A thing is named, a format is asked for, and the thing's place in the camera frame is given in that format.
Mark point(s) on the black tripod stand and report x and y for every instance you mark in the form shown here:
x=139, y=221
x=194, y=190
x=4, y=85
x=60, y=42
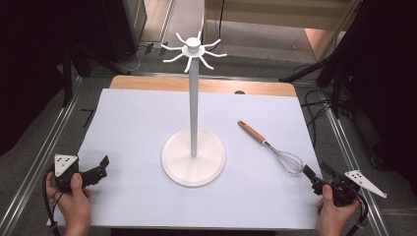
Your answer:
x=334, y=65

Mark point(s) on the metal floor rail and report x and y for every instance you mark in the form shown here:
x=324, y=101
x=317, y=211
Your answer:
x=39, y=157
x=354, y=164

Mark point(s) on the person's left hand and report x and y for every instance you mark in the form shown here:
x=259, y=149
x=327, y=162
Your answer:
x=73, y=203

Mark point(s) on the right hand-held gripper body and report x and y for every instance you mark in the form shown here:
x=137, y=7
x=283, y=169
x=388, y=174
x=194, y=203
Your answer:
x=344, y=191

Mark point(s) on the person's right hand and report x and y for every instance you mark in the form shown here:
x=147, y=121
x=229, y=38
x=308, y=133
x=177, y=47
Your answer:
x=334, y=216

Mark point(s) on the dark cabinet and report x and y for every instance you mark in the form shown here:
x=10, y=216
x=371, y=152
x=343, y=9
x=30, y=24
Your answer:
x=126, y=26

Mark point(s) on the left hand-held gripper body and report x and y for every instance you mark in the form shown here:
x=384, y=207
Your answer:
x=65, y=164

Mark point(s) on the black metal stand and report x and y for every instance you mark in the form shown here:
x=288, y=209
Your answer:
x=67, y=78

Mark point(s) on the white table mat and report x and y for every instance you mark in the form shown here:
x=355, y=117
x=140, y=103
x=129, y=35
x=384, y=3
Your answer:
x=131, y=131

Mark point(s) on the white hook rack stand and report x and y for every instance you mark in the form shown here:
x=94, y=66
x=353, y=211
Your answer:
x=193, y=114

